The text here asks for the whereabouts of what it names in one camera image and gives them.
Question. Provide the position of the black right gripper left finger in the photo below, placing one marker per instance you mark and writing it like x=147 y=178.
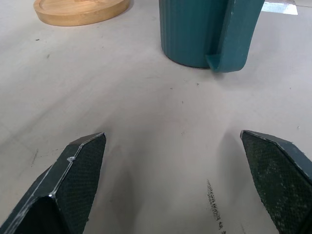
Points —
x=61 y=190

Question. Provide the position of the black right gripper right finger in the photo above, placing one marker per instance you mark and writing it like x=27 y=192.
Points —
x=280 y=175

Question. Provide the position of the teal ribbed mug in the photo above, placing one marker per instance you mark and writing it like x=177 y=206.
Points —
x=195 y=31

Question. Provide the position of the round wooden coaster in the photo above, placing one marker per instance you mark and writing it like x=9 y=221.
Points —
x=80 y=11

